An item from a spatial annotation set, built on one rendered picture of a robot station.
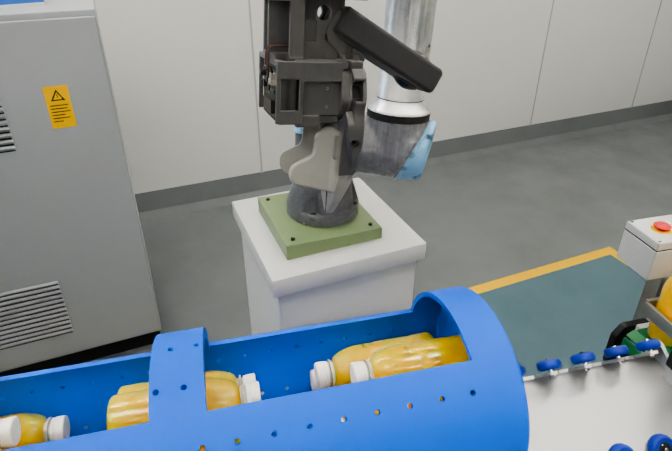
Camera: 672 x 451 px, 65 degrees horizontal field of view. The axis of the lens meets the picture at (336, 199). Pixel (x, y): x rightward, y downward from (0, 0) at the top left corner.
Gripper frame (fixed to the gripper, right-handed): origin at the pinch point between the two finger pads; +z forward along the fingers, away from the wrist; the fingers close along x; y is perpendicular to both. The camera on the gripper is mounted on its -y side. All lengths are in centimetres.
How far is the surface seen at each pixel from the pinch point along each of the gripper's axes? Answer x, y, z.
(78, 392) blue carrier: -28, 30, 41
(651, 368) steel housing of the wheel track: -13, -74, 47
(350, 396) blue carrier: -1.2, -4.1, 26.9
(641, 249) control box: -31, -86, 30
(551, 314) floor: -123, -162, 120
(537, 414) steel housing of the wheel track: -11, -46, 50
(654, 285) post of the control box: -31, -95, 42
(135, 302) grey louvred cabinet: -160, 26, 108
